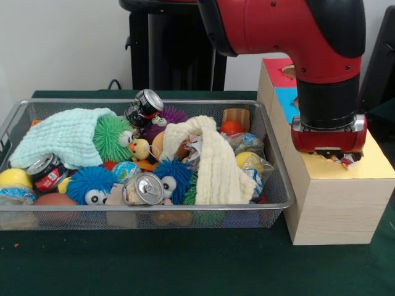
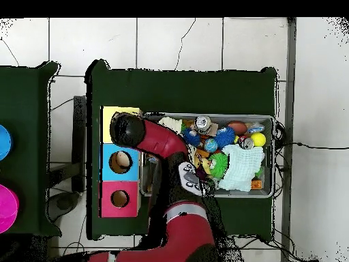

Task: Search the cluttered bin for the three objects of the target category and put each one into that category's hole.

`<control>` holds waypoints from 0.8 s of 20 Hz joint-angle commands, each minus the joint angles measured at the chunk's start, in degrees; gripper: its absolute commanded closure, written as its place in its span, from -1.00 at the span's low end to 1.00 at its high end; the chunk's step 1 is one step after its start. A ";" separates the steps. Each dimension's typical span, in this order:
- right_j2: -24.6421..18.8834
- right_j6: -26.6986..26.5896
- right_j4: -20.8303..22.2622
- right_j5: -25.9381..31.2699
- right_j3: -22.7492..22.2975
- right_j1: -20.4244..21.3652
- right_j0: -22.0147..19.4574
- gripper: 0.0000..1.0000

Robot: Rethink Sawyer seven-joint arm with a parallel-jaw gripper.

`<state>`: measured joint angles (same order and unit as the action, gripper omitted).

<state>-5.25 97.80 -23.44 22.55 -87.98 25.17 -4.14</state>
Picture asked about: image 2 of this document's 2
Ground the cream waffle cloth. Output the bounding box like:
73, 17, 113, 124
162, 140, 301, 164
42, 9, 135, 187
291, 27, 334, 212
157, 116, 183, 134

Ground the clear mesh bin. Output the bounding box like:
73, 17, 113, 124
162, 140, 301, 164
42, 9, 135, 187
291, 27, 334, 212
140, 113, 275, 199

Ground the wooden box with three holes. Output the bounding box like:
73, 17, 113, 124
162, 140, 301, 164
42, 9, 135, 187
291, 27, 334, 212
99, 106, 142, 218

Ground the blue spiky ball with eyes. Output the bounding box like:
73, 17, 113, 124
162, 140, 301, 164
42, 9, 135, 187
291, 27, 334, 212
215, 126, 237, 149
181, 128, 202, 148

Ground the silver drink can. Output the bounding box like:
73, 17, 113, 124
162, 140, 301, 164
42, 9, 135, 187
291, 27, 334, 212
194, 115, 213, 134

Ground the small globe ball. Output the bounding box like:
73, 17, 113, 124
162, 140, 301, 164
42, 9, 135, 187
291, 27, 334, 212
203, 138, 219, 153

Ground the green spiky ball with eyes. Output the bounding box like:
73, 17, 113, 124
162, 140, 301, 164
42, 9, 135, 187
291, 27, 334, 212
208, 151, 229, 178

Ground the dark green table cloth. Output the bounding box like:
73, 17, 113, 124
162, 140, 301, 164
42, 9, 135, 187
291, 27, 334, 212
85, 59, 278, 241
0, 61, 62, 237

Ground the brown ball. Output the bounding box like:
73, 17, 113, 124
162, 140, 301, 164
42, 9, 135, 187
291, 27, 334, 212
227, 120, 248, 136

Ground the mint waffle cloth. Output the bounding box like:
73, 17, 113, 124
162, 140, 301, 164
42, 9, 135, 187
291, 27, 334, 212
217, 143, 265, 192

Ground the black and red drink can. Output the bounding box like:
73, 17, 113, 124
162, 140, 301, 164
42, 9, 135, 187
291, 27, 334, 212
238, 135, 255, 150

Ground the yellow ball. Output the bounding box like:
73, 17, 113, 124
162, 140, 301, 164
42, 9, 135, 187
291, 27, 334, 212
249, 132, 267, 147

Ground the dark grey rounded base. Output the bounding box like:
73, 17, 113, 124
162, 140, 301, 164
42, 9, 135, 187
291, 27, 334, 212
47, 190, 81, 222

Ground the blue round disc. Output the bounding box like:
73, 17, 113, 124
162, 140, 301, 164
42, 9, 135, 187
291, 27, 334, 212
0, 124, 13, 161

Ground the magenta round disc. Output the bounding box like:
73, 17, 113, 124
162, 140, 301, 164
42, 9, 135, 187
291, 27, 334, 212
0, 184, 20, 234

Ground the black cable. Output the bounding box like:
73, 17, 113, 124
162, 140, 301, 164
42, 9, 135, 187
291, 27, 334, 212
275, 141, 349, 151

